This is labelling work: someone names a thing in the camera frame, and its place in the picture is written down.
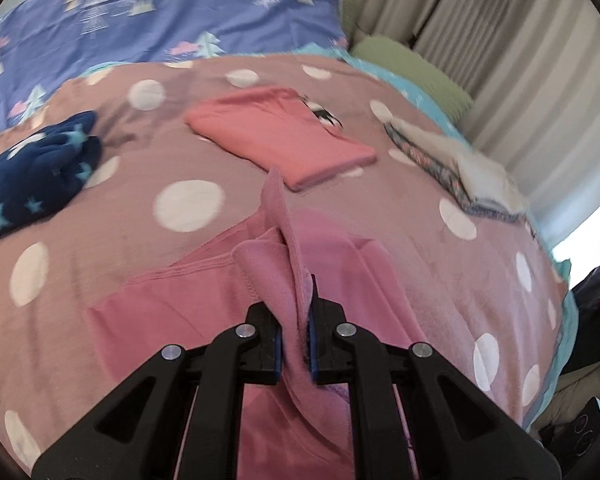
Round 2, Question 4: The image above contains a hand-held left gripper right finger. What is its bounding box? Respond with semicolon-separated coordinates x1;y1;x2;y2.
307;274;563;480

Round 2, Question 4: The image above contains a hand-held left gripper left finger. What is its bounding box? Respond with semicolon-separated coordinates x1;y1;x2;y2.
32;302;284;480

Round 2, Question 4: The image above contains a pink garment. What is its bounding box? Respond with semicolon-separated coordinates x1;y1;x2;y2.
85;167;431;480

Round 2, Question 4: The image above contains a dark clothes pile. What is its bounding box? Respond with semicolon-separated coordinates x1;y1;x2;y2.
570;264;600;376

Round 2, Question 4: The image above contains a mauve polka dot blanket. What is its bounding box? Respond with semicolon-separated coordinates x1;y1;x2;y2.
0;52;568;476

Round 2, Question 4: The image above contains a folded salmon garment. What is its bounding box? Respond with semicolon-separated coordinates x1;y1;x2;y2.
184;86;379;192

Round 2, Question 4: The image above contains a white patterned garment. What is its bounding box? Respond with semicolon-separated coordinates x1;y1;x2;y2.
382;116;532;224

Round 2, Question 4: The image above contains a black box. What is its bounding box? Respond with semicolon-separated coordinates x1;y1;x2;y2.
542;394;600;463

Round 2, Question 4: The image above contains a green pillow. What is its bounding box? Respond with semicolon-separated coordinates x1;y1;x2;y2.
352;35;474;124

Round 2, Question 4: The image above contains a navy star fleece garment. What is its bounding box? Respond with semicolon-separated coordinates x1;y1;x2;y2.
0;111;103;242

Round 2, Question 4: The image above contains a beige curtain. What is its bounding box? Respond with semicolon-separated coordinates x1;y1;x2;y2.
330;0;600;261

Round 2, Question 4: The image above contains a blue tree print bedsheet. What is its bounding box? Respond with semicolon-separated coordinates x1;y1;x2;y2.
0;0;352;143

